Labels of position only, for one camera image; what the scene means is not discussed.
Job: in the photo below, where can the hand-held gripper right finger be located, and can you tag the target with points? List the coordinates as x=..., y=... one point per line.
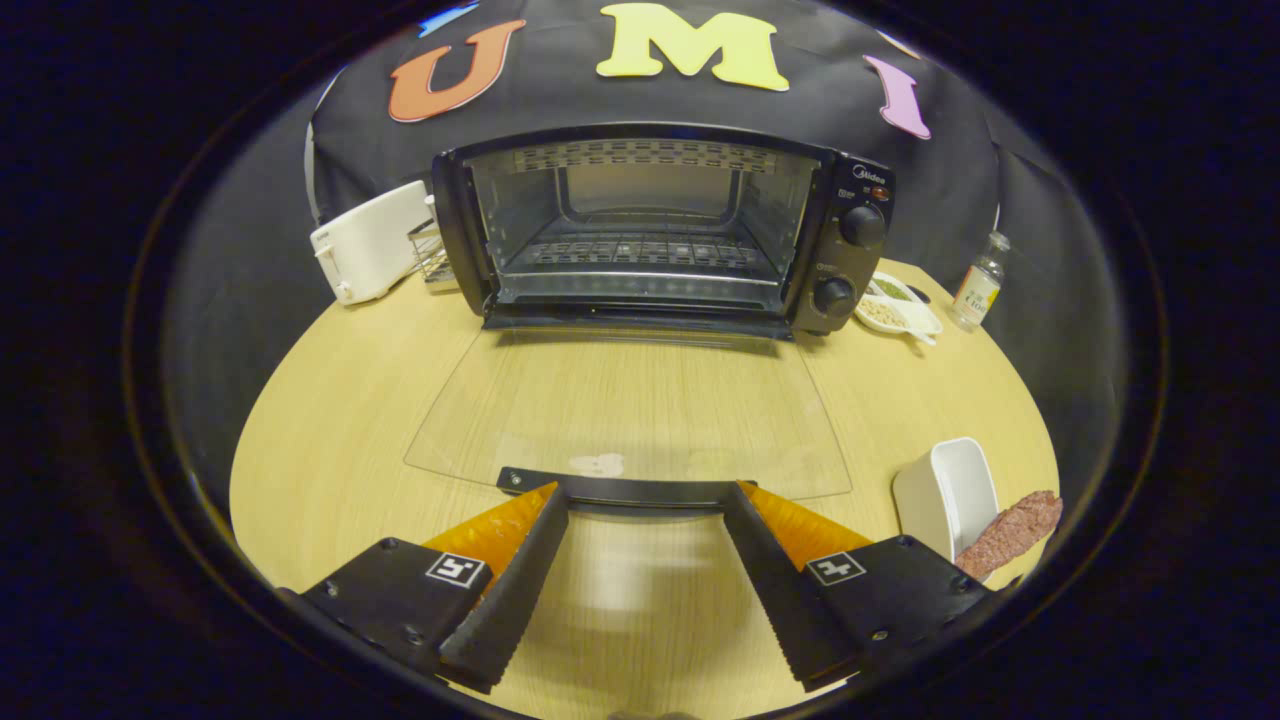
x=780, y=580

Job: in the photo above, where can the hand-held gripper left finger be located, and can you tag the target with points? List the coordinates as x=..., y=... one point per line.
x=520, y=580

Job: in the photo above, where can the red meat slice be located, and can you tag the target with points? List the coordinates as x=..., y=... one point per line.
x=1015, y=530

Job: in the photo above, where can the black toaster oven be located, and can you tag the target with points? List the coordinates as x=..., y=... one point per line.
x=850, y=270

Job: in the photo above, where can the white toaster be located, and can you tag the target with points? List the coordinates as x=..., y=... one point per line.
x=370, y=245

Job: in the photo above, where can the white rectangular tray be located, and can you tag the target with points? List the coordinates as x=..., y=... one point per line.
x=945, y=490

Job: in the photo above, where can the white divided dish of grains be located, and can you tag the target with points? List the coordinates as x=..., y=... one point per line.
x=895, y=312

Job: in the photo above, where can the black round table grommet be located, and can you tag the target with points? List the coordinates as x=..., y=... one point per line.
x=918, y=294

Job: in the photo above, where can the small clear glass bottle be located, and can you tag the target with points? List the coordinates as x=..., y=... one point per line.
x=978, y=290

